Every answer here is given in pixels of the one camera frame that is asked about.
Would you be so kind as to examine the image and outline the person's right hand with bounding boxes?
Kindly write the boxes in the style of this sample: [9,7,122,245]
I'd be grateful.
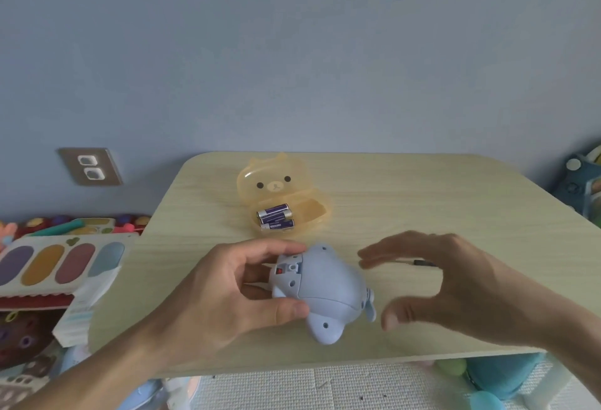
[358,231,556,345]

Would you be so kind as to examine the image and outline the person's left hand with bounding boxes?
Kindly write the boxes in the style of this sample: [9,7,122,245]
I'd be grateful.
[149,241,311,356]

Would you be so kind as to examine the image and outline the blue plastic animal toy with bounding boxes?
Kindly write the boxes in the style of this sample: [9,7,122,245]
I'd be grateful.
[269,243,377,346]

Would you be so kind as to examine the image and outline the person's right forearm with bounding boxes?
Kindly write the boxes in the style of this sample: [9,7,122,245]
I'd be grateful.
[531,276,601,389]

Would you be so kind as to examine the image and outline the person's left forearm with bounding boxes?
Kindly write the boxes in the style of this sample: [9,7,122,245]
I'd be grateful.
[9,318,177,410]

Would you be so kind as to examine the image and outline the green ball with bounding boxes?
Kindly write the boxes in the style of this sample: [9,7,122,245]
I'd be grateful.
[434,357,468,378]

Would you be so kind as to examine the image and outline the blue plush toy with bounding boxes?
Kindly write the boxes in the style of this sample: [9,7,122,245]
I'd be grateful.
[464,353,546,401]

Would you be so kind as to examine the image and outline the yellow bear-shaped plastic case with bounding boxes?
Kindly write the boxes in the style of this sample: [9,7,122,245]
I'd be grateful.
[236,153,334,237]

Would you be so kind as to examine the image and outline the light blue plastic toy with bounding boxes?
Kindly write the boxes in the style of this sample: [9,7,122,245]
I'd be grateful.
[116,379,166,410]

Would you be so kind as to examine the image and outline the white cardboard box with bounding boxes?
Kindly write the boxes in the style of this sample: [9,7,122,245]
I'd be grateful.
[52,264,124,349]

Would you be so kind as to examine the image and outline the colourful toy tray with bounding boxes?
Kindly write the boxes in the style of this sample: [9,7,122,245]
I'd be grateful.
[0,213,152,242]

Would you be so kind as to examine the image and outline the blue toy vehicle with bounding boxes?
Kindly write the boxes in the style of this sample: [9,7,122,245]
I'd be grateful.
[551,143,601,230]

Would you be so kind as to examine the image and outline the white toy xylophone coloured keys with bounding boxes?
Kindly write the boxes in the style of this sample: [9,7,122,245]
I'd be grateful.
[0,233,135,298]

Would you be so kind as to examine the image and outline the dark red toy board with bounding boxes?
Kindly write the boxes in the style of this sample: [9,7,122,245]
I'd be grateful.
[0,294,76,369]

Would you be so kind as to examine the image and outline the wall power outlet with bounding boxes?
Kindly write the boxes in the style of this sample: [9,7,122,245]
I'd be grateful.
[57,148,124,187]

